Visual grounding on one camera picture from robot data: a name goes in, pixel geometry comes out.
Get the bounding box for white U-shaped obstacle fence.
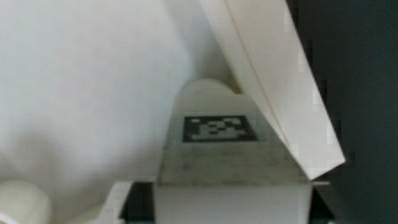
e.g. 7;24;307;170
199;0;345;178

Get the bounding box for white square table top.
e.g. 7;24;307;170
0;0;231;222

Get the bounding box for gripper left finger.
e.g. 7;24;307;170
91;181;133;224

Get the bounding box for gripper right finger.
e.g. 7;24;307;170
309;181;343;224

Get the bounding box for white table leg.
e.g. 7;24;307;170
154;79;313;224

